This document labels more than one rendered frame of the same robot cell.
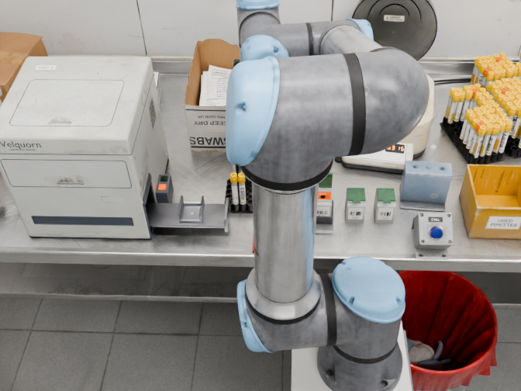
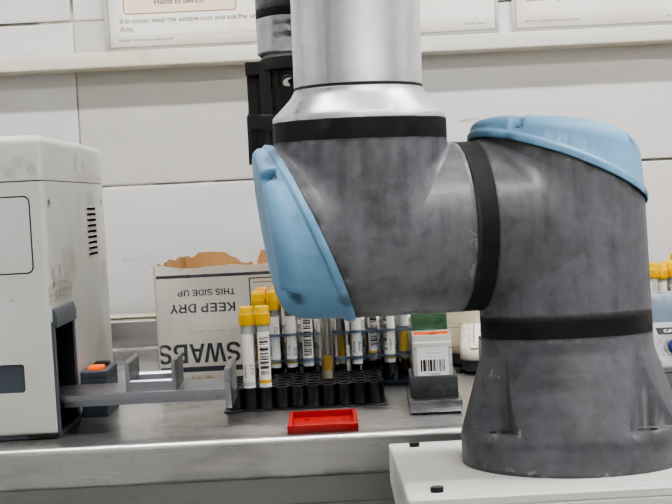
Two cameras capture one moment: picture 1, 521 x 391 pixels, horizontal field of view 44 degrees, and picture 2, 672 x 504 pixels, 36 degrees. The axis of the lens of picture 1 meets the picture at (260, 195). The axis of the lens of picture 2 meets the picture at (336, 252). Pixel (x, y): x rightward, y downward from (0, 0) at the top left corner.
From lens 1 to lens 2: 0.86 m
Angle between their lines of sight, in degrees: 43
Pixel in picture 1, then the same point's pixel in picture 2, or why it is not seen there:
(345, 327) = (516, 187)
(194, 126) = (171, 318)
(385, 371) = (644, 392)
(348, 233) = not seen: hidden behind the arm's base
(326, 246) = (452, 420)
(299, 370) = (419, 470)
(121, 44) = not seen: hidden behind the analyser
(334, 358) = (505, 375)
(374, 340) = (595, 240)
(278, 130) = not seen: outside the picture
